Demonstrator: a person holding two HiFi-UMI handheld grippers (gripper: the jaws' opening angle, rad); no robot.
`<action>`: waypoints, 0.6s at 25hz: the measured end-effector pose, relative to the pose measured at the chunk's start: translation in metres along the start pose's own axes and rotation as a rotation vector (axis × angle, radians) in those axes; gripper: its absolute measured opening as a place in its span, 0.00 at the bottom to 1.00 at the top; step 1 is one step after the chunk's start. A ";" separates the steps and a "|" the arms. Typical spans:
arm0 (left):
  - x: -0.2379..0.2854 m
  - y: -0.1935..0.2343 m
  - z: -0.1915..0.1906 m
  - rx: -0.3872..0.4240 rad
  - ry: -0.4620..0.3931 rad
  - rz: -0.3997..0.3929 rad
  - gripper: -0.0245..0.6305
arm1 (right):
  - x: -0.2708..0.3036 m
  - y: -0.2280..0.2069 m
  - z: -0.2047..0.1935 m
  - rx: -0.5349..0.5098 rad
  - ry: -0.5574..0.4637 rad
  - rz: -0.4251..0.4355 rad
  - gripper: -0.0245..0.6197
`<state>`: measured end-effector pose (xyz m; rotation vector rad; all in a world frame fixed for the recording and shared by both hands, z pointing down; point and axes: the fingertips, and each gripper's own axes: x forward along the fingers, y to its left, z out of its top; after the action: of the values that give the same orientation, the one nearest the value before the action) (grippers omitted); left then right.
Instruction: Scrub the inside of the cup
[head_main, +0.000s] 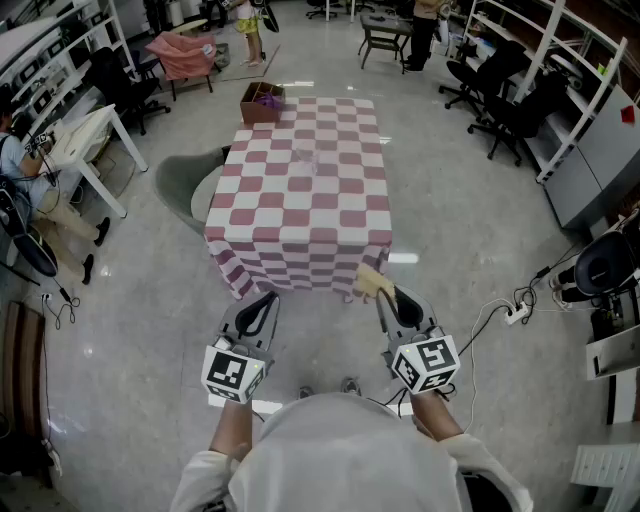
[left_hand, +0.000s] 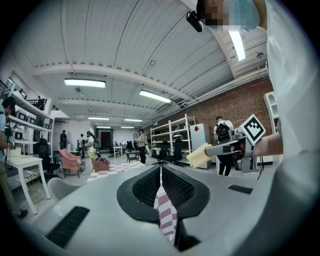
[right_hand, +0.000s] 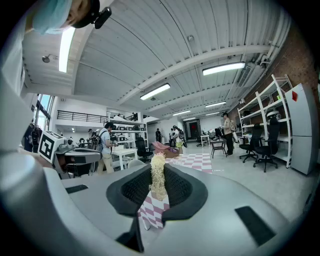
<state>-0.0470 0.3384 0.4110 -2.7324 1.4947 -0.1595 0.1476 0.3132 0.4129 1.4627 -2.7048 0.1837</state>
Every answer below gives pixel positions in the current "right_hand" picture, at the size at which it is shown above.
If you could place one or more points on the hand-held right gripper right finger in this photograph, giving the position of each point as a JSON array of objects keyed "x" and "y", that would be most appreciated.
[{"x": 185, "y": 192}]

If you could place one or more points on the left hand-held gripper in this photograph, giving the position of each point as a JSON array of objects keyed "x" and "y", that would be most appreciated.
[{"x": 47, "y": 147}]

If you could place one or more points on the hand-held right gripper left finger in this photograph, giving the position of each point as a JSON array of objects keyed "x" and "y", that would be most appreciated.
[{"x": 130, "y": 192}]

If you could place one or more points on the beige loofah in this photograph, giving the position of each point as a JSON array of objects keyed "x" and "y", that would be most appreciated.
[{"x": 158, "y": 175}]

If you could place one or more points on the grey round chair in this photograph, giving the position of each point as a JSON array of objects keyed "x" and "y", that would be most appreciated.
[{"x": 136, "y": 164}]

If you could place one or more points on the pink white checkered tablecloth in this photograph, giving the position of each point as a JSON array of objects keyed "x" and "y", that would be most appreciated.
[{"x": 197, "y": 162}]

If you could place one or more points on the white table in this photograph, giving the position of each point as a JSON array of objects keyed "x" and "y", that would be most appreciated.
[{"x": 125, "y": 152}]

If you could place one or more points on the brown wooden divided box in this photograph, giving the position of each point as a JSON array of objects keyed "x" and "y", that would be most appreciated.
[{"x": 171, "y": 154}]

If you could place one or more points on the black balcony railing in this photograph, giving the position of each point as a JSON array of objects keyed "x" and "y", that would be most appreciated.
[{"x": 80, "y": 115}]

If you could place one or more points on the purple cloth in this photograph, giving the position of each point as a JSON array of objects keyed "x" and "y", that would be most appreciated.
[{"x": 173, "y": 150}]

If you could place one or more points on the black office chair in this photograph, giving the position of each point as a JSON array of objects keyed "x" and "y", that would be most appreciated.
[
  {"x": 268, "y": 147},
  {"x": 142, "y": 147},
  {"x": 252, "y": 145}
]

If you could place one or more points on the white storage shelf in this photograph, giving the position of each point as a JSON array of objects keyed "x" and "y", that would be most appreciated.
[{"x": 130, "y": 132}]

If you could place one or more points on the pink cloth covered chair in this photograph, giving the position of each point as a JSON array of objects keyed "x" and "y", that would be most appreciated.
[{"x": 160, "y": 147}]

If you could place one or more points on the small dark table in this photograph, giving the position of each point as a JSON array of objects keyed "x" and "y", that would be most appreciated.
[{"x": 218, "y": 143}]

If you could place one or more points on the long ceiling light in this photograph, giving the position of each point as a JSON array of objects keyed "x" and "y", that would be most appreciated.
[
  {"x": 215, "y": 104},
  {"x": 223, "y": 68},
  {"x": 66, "y": 50},
  {"x": 181, "y": 112},
  {"x": 155, "y": 91}
]

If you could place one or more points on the person's white shirt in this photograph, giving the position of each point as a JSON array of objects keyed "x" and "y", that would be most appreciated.
[{"x": 12, "y": 87}]

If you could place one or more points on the white metal shelf rack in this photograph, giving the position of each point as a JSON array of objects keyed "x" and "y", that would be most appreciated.
[{"x": 265, "y": 105}]

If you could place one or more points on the light grey cabinet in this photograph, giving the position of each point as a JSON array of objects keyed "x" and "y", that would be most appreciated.
[{"x": 302, "y": 130}]

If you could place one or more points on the light blue face mask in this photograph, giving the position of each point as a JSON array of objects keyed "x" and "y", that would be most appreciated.
[{"x": 50, "y": 15}]

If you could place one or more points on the black head camera mount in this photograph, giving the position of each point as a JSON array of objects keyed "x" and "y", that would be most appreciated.
[{"x": 100, "y": 16}]

